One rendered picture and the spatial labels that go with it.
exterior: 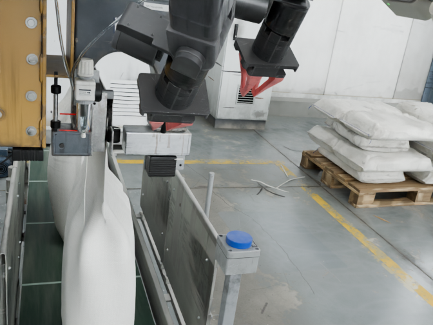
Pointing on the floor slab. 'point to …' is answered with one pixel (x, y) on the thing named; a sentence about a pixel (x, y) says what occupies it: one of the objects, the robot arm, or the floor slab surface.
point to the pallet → (423, 196)
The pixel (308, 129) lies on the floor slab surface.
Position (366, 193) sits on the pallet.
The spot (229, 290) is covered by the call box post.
